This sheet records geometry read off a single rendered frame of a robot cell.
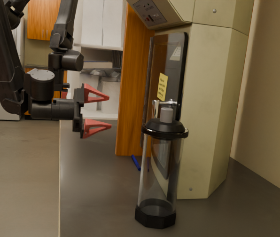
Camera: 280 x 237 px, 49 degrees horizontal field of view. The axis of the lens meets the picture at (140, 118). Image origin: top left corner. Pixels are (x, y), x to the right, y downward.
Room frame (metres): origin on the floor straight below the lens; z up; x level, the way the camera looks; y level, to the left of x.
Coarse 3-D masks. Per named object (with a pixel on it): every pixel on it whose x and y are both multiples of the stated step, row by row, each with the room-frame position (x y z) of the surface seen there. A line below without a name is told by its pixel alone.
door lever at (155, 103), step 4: (156, 100) 0.82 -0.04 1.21; (152, 104) 0.82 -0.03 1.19; (156, 104) 0.82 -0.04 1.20; (160, 104) 0.83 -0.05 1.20; (164, 104) 0.83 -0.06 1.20; (168, 104) 0.83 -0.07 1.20; (156, 108) 0.82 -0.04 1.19; (152, 112) 0.83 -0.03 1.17; (156, 112) 0.82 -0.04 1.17; (152, 116) 0.82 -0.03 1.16; (156, 116) 0.82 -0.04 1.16
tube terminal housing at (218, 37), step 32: (224, 0) 0.81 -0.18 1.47; (160, 32) 1.04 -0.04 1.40; (192, 32) 0.79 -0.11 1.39; (224, 32) 0.81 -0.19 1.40; (192, 64) 0.79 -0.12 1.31; (224, 64) 0.82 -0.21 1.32; (192, 96) 0.80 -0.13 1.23; (224, 96) 0.84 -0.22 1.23; (192, 128) 0.80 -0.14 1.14; (224, 128) 0.88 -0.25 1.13; (192, 160) 0.80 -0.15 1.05; (224, 160) 0.94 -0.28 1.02; (192, 192) 0.81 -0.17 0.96
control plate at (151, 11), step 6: (144, 0) 0.91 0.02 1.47; (150, 0) 0.87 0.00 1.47; (138, 6) 1.00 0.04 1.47; (150, 6) 0.90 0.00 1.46; (138, 12) 1.04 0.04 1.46; (144, 12) 0.99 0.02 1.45; (150, 12) 0.94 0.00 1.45; (156, 12) 0.89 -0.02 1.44; (144, 18) 1.03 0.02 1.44; (156, 18) 0.93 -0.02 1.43; (162, 18) 0.89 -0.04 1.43; (150, 24) 1.02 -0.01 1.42; (156, 24) 0.97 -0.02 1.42
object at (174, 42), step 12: (156, 36) 1.03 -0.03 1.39; (168, 36) 0.92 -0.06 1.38; (180, 36) 0.82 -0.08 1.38; (156, 48) 1.02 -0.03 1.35; (168, 48) 0.91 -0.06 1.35; (180, 48) 0.81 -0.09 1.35; (156, 60) 1.01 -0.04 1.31; (168, 60) 0.90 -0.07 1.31; (180, 60) 0.80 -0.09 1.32; (156, 72) 0.99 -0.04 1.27; (168, 72) 0.88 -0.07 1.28; (180, 72) 0.80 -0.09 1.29; (156, 84) 0.98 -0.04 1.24; (168, 84) 0.87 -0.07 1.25; (180, 84) 0.80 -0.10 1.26; (156, 96) 0.97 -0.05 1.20; (168, 96) 0.86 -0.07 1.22
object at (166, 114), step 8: (168, 112) 0.67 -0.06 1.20; (152, 120) 0.68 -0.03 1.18; (160, 120) 0.68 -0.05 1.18; (168, 120) 0.67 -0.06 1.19; (176, 120) 0.70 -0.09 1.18; (152, 128) 0.65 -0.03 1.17; (160, 128) 0.64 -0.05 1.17; (168, 128) 0.64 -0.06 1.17; (176, 128) 0.65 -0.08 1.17; (184, 128) 0.67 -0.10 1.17
